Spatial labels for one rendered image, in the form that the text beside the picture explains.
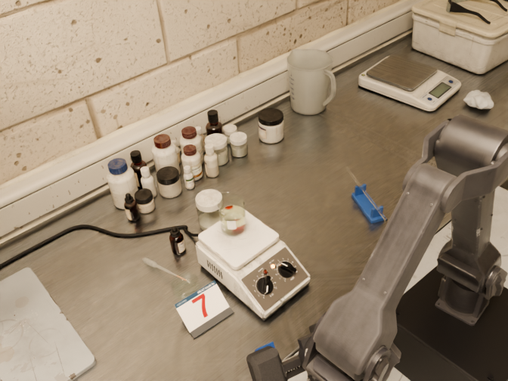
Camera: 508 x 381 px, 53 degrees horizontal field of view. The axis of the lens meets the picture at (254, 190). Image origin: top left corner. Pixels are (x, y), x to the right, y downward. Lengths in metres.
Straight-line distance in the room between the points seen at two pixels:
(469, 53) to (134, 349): 1.31
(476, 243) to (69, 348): 0.71
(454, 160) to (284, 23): 1.02
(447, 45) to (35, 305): 1.40
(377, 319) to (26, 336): 0.71
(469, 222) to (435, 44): 1.19
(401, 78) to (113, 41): 0.84
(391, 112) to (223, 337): 0.85
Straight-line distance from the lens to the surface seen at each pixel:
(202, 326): 0.99
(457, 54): 1.80
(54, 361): 1.02
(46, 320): 1.08
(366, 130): 1.45
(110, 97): 1.27
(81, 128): 1.27
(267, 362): 0.68
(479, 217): 0.68
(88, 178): 1.28
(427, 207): 0.54
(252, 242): 1.00
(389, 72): 1.65
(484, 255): 0.78
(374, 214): 1.16
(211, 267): 1.03
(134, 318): 1.03
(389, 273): 0.54
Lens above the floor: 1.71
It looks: 41 degrees down
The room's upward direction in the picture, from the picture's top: 4 degrees counter-clockwise
